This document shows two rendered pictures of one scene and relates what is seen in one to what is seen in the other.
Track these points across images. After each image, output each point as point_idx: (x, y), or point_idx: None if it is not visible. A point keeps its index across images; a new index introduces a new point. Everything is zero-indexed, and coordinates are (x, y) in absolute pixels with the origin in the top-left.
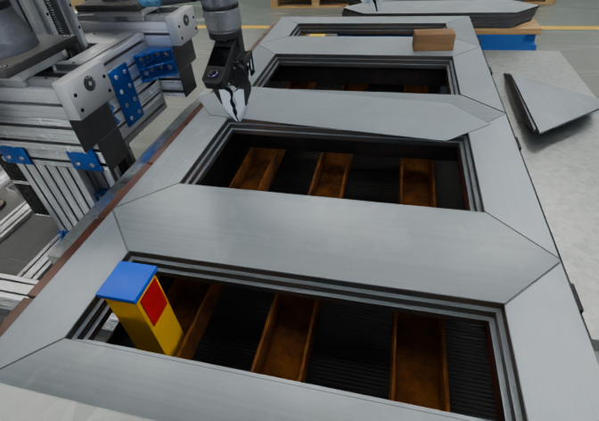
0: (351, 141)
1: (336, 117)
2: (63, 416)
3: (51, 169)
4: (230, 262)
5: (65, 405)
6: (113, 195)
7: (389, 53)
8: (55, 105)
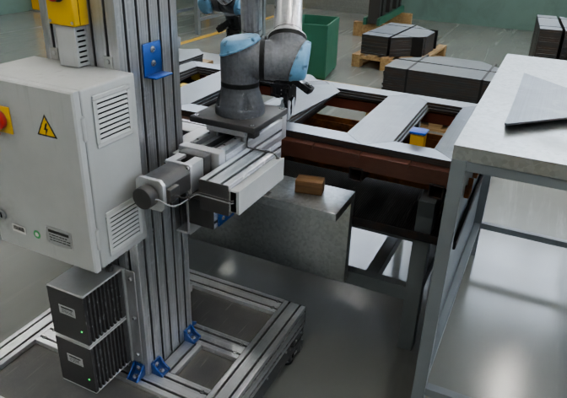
0: None
1: (304, 102)
2: (491, 85)
3: (169, 262)
4: (404, 126)
5: (489, 85)
6: (282, 196)
7: None
8: (274, 134)
